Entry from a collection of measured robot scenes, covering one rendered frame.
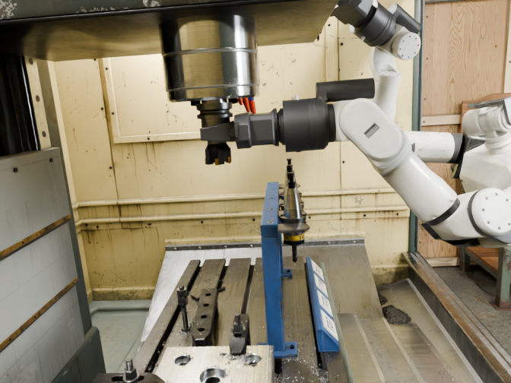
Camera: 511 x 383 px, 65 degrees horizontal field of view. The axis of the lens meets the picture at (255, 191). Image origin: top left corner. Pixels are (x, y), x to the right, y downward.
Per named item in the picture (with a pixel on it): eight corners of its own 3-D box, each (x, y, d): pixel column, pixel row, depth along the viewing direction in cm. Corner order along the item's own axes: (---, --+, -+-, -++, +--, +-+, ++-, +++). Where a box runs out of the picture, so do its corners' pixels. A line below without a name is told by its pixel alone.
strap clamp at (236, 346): (252, 354, 97) (247, 297, 94) (247, 393, 84) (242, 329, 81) (238, 355, 97) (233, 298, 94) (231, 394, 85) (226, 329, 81)
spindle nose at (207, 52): (173, 102, 77) (166, 36, 74) (258, 97, 77) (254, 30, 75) (158, 102, 61) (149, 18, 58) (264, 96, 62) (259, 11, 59)
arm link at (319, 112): (306, 150, 76) (368, 145, 75) (309, 150, 65) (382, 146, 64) (303, 88, 74) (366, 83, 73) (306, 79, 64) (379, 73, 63)
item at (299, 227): (309, 225, 93) (309, 222, 93) (310, 232, 88) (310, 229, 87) (278, 226, 93) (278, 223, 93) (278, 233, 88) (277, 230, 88)
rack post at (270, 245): (296, 344, 100) (291, 230, 93) (297, 358, 95) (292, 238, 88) (256, 345, 101) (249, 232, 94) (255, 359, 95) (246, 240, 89)
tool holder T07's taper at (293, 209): (284, 213, 98) (283, 185, 96) (303, 212, 97) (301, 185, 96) (283, 218, 94) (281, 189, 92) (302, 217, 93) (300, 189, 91)
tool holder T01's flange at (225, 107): (198, 118, 73) (198, 103, 72) (233, 115, 73) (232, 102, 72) (195, 119, 67) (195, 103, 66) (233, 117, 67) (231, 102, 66)
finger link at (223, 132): (199, 125, 68) (236, 121, 67) (201, 144, 68) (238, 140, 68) (198, 125, 66) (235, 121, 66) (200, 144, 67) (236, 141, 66)
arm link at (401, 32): (354, 38, 105) (382, 60, 110) (376, 45, 96) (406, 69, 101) (381, -3, 101) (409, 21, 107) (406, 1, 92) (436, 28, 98)
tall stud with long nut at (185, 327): (192, 327, 111) (187, 283, 108) (190, 333, 108) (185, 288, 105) (182, 327, 111) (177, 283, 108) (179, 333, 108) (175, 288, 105)
